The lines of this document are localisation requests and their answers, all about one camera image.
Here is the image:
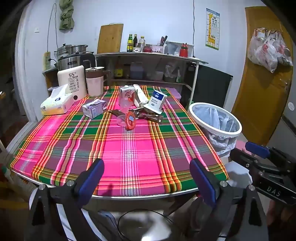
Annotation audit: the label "small purple carton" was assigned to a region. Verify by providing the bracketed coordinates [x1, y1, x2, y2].
[82, 99, 107, 119]

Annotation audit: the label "wooden cutting board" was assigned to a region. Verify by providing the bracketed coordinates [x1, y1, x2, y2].
[97, 23, 124, 54]

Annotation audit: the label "wooden door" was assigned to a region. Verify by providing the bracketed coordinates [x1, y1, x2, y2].
[232, 6, 294, 145]

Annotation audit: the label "steel rice cooker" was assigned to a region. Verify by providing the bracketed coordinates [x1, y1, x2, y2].
[57, 56, 81, 71]

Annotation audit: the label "clear plastic storage box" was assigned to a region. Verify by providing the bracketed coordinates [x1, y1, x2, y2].
[166, 41, 194, 57]

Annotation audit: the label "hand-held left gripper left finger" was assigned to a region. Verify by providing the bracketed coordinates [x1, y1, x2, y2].
[26, 158, 105, 241]

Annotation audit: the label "red white carton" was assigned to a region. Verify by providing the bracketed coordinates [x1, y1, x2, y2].
[119, 85, 135, 101]

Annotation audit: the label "white kitchen shelf unit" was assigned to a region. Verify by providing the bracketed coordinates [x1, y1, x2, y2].
[95, 52, 208, 105]

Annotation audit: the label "white wall cable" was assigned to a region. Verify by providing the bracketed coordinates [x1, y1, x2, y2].
[192, 0, 196, 56]

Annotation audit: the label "pink green plaid tablecloth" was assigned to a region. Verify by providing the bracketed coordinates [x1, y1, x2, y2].
[9, 85, 229, 197]

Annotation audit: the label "large brown snack wrapper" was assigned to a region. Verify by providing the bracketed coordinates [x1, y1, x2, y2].
[133, 108, 164, 124]

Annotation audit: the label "pink brown lidded jug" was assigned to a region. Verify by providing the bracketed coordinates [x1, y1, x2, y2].
[85, 66, 111, 98]

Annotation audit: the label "metal door handle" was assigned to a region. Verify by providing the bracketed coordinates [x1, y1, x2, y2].
[279, 77, 289, 93]

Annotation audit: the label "green hanging cloth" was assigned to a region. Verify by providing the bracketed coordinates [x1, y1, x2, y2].
[59, 0, 75, 31]

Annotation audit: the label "white water heater appliance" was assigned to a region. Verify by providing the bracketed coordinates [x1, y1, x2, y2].
[57, 65, 88, 101]

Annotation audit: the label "giraffe wall poster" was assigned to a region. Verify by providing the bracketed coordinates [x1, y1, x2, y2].
[205, 8, 220, 50]

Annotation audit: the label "translucent food container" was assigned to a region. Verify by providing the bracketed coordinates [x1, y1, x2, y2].
[147, 70, 164, 81]

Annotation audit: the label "white tissue pack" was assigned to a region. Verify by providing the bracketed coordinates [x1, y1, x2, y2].
[40, 84, 79, 115]

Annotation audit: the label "hanging plastic bags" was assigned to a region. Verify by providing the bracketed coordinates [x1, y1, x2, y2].
[247, 28, 293, 73]

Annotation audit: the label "crumpled plastic bag on shelf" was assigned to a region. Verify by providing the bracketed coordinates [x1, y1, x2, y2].
[164, 65, 181, 82]

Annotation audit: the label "translucent plastic bin liner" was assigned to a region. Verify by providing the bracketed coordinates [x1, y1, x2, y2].
[191, 104, 240, 158]

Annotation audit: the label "clear cup with orange lid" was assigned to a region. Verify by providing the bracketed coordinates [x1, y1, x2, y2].
[116, 110, 137, 130]

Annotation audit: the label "white round trash bin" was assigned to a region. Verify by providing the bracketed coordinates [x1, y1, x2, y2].
[188, 102, 243, 159]

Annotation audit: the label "wooden side cabinet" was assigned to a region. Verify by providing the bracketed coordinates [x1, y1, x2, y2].
[42, 67, 58, 91]

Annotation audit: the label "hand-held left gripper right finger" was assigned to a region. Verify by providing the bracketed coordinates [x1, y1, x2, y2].
[185, 158, 270, 241]

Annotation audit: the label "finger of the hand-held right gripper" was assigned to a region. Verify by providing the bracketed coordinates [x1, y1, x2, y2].
[230, 148, 273, 173]
[245, 141, 296, 166]

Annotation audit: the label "dark liquid plastic jug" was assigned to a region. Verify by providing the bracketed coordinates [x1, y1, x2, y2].
[129, 62, 145, 79]

